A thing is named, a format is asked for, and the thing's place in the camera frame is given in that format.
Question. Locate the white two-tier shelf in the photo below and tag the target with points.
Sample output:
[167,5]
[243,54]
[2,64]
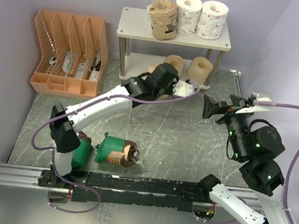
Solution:
[135,24]

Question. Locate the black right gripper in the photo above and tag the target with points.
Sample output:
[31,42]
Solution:
[211,106]

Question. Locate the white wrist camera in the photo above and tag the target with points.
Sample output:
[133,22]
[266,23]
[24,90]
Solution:
[183,89]
[257,102]

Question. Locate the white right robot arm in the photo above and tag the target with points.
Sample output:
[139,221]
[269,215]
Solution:
[256,150]

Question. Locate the brown printed roll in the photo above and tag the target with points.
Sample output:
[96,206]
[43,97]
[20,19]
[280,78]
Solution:
[163,17]

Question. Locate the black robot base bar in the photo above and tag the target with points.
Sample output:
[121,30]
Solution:
[180,195]

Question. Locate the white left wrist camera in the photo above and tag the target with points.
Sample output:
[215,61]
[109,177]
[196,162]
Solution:
[183,89]

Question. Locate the green brown roll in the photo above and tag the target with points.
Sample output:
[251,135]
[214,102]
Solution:
[117,151]

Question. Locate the white paper towel roll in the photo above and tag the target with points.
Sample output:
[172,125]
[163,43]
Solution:
[212,18]

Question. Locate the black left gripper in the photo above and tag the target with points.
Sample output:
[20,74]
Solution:
[171,90]

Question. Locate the tan paper towel roll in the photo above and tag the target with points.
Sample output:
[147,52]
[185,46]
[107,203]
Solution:
[199,70]

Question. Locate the green roll with label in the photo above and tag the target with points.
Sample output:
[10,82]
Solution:
[81,154]

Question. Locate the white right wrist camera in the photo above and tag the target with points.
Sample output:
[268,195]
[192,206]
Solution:
[257,102]

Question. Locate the aluminium frame rail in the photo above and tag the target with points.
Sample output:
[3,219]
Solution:
[175,143]

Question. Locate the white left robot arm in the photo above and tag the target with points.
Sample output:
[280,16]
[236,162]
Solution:
[146,87]

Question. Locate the brown paper roll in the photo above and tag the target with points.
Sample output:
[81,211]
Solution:
[152,67]

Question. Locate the white dotted paper roll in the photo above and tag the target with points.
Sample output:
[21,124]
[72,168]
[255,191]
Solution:
[188,14]

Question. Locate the papers in organizer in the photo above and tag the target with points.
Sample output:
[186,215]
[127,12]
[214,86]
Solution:
[93,68]

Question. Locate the orange plastic file organizer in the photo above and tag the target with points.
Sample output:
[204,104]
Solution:
[60,32]

